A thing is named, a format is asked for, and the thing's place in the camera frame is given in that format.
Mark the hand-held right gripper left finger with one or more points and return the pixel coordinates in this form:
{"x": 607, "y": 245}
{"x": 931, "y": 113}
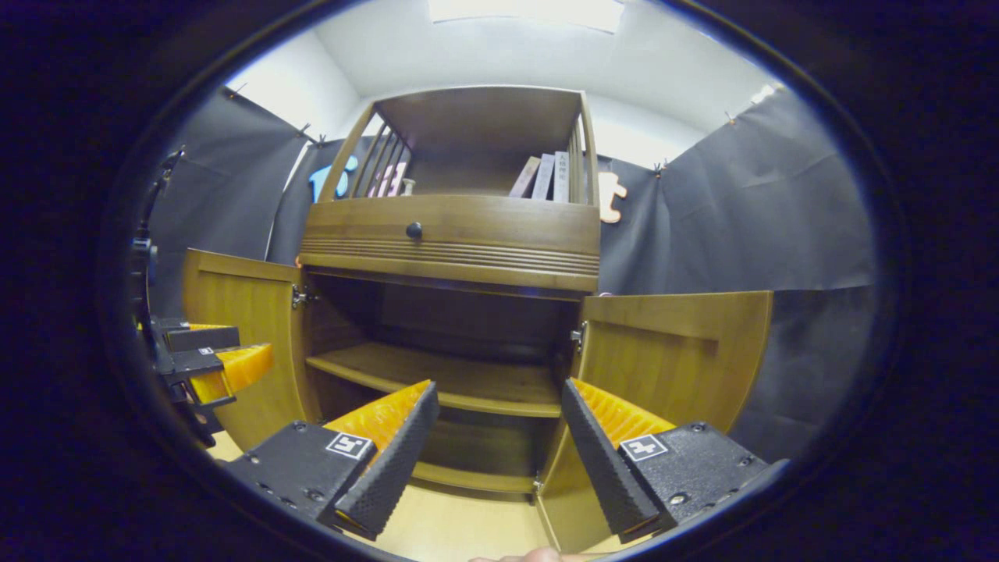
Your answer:
{"x": 398, "y": 460}

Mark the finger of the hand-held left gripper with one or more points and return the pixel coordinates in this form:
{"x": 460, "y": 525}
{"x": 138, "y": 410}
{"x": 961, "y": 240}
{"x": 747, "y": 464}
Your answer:
{"x": 234, "y": 371}
{"x": 211, "y": 337}

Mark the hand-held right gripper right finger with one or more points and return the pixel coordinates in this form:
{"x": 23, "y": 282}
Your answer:
{"x": 601, "y": 468}

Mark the wooden shoe cabinet door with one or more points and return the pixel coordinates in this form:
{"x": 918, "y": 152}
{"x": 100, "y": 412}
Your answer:
{"x": 671, "y": 351}
{"x": 250, "y": 304}

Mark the wooden double-door shoe cabinet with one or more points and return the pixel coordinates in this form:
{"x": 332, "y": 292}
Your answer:
{"x": 484, "y": 125}

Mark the metal door hinge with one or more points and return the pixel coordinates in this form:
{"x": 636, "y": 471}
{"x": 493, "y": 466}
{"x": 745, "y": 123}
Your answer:
{"x": 537, "y": 485}
{"x": 578, "y": 337}
{"x": 300, "y": 297}

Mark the wooden cabinet drawer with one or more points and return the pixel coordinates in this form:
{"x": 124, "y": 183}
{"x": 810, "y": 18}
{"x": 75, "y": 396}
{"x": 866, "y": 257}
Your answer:
{"x": 507, "y": 226}

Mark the wooden inner shelf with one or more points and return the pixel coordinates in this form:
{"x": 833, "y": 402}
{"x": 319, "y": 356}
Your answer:
{"x": 468, "y": 382}

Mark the black round drawer knob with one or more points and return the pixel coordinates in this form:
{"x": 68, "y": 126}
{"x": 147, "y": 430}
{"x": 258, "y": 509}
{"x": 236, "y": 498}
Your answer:
{"x": 414, "y": 230}

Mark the grey book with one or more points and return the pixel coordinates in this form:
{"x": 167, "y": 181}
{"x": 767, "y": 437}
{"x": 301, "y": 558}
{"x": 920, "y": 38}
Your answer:
{"x": 560, "y": 176}

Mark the lavender book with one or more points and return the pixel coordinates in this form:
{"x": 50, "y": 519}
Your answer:
{"x": 543, "y": 176}

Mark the black backdrop cloth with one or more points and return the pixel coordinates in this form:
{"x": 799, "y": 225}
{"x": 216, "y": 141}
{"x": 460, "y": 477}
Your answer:
{"x": 741, "y": 195}

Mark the small ceiling light panel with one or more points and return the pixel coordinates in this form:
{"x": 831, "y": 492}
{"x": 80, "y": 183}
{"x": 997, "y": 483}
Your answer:
{"x": 765, "y": 94}

